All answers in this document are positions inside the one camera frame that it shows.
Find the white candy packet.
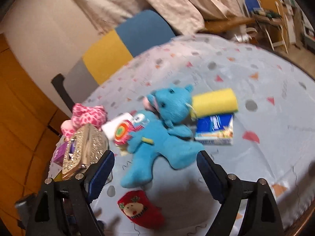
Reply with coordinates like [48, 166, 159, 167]
[101, 112, 145, 153]

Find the beige striped bed cover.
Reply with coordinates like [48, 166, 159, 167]
[61, 0, 249, 36]

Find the blue yellow grey chair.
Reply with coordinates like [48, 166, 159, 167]
[51, 10, 176, 109]

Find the wooden bed frame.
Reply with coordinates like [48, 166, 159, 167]
[204, 17, 258, 33]

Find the silver ornate tissue box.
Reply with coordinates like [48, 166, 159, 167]
[61, 124, 109, 180]

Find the yellow sponge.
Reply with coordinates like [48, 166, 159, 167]
[191, 88, 239, 119]

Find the blue folding chair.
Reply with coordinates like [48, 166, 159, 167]
[244, 0, 262, 18]

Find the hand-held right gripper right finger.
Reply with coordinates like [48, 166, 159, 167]
[196, 150, 283, 236]

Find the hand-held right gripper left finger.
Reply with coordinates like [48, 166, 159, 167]
[26, 149, 116, 236]

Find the red christmas sock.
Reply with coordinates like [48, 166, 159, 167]
[117, 190, 165, 228]

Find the pink spotted plush toy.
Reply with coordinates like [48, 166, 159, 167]
[61, 103, 108, 138]

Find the white metal rack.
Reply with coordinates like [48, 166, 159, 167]
[256, 0, 292, 53]

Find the blue plush toy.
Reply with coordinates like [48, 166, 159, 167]
[120, 84, 205, 188]

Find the purple box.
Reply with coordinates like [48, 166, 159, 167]
[52, 143, 68, 168]

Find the blue tissue packet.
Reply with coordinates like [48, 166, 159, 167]
[194, 114, 234, 146]

